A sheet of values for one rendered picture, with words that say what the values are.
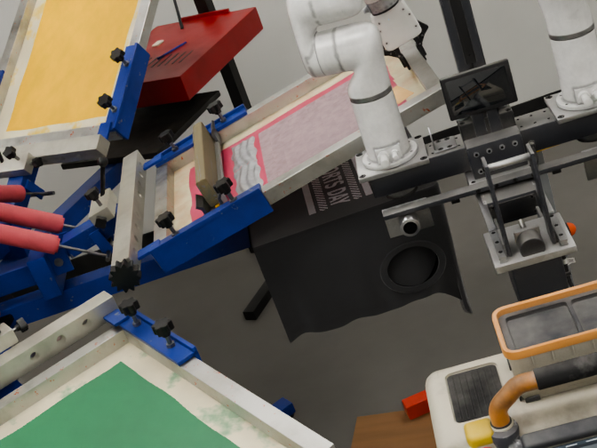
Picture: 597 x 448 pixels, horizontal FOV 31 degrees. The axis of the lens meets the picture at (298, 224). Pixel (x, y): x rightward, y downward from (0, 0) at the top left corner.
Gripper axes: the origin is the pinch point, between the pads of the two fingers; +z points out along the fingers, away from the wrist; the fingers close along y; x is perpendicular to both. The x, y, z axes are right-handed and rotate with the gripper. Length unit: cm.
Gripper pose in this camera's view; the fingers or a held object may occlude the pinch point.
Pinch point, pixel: (413, 57)
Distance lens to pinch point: 274.1
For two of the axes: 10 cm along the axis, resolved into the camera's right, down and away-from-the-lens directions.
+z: 5.0, 7.6, 4.2
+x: -1.1, -4.2, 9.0
